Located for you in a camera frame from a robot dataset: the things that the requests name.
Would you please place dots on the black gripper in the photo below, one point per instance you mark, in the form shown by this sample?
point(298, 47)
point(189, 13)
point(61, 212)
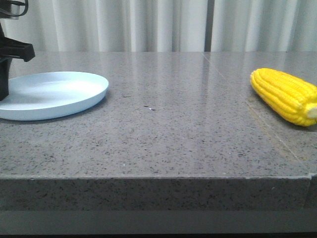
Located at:
point(11, 49)

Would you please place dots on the light blue round plate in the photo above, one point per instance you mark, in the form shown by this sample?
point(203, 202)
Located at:
point(52, 95)

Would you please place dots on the yellow corn cob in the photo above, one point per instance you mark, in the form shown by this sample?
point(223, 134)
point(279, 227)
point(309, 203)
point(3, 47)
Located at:
point(292, 98)

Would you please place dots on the white pleated curtain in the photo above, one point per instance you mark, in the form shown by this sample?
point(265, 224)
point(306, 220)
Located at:
point(167, 25)

